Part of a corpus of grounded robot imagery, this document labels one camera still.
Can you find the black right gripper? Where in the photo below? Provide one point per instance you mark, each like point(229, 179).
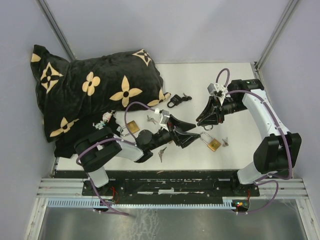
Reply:
point(213, 114)

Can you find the long shackle padlock keys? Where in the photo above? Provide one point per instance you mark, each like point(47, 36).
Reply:
point(225, 142)

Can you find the small padlock keys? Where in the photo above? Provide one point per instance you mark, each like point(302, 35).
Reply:
point(160, 154)

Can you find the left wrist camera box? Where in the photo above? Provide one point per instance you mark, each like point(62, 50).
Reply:
point(164, 118)

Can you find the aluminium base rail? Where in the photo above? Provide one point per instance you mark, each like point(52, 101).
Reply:
point(80, 187)

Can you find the large brass padlock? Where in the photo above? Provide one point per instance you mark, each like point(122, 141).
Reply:
point(130, 128)

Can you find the light blue cable duct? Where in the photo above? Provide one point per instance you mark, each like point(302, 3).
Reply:
point(222, 204)

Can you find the black padlock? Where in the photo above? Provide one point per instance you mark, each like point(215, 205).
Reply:
point(174, 101)

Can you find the black floral plush pillow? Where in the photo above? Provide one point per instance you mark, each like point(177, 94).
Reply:
point(67, 91)

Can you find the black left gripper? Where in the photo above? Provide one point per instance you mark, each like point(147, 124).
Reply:
point(182, 140)

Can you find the black floral garment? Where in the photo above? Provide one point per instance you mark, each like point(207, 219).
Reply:
point(64, 146)

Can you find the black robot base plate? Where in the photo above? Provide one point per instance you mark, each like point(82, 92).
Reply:
point(174, 186)

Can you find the small brass padlock top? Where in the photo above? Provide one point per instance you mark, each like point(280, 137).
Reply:
point(208, 127)

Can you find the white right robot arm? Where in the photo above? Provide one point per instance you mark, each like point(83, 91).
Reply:
point(278, 151)

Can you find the aluminium frame post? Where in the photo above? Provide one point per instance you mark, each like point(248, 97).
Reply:
point(284, 19)
point(48, 14)

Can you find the left aluminium frame post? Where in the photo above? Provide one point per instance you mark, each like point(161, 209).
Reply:
point(48, 14)

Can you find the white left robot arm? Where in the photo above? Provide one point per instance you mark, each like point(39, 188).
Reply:
point(95, 150)

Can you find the large padlock keys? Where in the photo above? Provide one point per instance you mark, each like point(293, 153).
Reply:
point(151, 120)

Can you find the right aluminium frame post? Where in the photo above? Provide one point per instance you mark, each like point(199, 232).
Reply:
point(284, 19)

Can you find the brass padlock long shackle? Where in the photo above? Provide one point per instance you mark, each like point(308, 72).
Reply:
point(212, 143)

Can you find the black padlock keys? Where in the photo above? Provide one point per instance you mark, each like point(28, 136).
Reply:
point(186, 98)

